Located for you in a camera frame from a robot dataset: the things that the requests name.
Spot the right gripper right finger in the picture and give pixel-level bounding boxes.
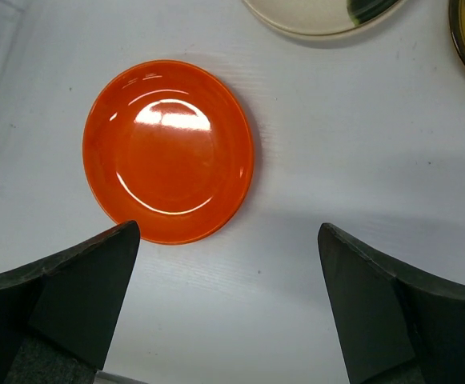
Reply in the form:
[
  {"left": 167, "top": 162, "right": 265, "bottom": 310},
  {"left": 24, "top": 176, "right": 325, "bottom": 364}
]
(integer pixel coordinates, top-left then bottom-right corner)
[{"left": 318, "top": 223, "right": 465, "bottom": 383}]

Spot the orange plate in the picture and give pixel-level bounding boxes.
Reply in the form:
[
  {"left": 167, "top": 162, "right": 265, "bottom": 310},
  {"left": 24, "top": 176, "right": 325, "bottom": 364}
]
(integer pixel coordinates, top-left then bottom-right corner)
[{"left": 82, "top": 59, "right": 255, "bottom": 245}]

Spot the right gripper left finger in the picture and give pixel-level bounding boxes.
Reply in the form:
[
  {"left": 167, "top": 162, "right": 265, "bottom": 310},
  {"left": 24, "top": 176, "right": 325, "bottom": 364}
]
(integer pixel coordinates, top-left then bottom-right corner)
[{"left": 0, "top": 221, "right": 140, "bottom": 383}]

